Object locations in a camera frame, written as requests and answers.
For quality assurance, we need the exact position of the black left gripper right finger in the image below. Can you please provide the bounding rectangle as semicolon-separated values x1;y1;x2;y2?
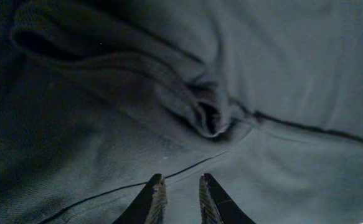
199;173;256;224

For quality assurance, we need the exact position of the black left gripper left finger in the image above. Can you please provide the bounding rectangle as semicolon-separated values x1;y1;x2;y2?
113;174;167;224

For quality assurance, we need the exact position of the black t-shirt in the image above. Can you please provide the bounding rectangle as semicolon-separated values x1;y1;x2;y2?
0;1;363;223

